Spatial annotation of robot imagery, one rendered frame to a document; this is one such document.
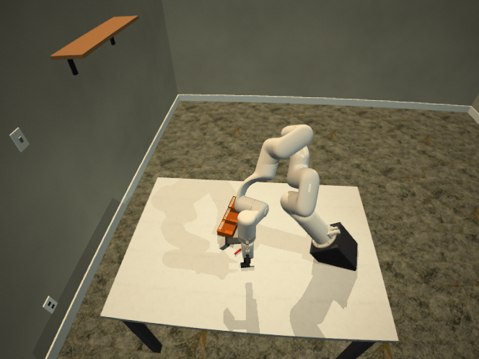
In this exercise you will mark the orange open bin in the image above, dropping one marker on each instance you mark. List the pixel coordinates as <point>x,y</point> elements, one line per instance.
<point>228,225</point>

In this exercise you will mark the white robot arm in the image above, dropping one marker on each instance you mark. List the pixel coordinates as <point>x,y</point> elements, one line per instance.
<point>293,144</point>

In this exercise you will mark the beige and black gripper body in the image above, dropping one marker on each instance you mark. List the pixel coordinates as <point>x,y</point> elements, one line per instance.
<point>248,250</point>

